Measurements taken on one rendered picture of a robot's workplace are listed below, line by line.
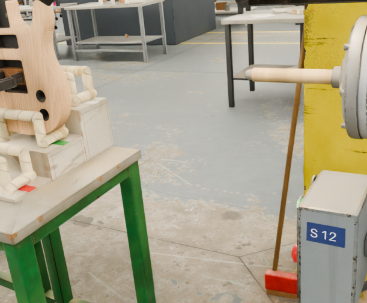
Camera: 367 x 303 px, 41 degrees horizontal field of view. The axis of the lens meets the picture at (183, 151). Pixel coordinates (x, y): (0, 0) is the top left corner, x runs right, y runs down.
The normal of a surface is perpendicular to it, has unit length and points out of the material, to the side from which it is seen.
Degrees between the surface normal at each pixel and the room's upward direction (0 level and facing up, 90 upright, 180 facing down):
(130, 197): 90
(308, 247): 90
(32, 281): 90
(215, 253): 0
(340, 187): 0
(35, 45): 89
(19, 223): 0
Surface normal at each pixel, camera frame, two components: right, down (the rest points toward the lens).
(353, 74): -0.47, 0.03
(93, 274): -0.08, -0.93
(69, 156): 0.87, 0.11
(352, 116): -0.41, 0.66
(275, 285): -0.38, 0.37
